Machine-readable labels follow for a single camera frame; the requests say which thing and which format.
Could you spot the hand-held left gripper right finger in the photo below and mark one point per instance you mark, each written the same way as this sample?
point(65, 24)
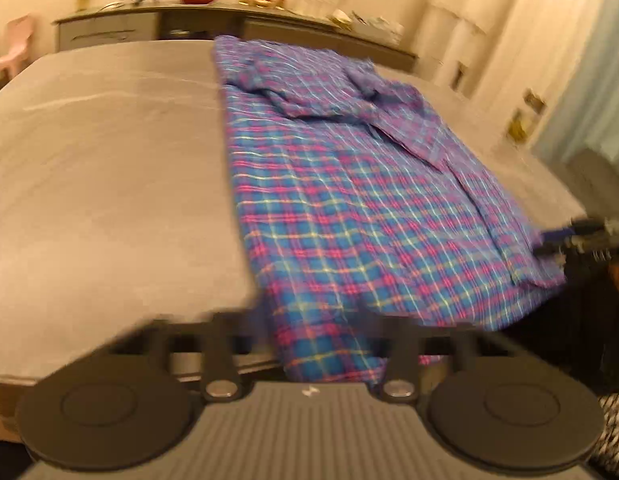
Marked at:
point(403, 340)

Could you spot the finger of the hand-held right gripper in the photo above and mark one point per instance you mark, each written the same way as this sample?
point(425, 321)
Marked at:
point(549, 249)
point(559, 233)

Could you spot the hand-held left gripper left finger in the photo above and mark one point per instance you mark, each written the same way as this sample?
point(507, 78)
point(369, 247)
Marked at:
point(224, 329)

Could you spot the blue pink plaid shirt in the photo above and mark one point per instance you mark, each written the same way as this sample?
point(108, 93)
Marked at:
point(349, 200)

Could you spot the black white patterned cloth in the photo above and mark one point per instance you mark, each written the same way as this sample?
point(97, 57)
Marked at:
point(614, 435)

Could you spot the white curtain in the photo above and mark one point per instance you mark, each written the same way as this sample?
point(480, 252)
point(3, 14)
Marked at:
point(529, 25)

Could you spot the grey sideboard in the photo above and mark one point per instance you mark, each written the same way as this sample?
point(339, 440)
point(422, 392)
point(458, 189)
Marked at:
point(104, 30)

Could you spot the pink plastic chair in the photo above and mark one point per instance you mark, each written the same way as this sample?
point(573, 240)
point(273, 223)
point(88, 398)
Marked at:
point(11, 52)

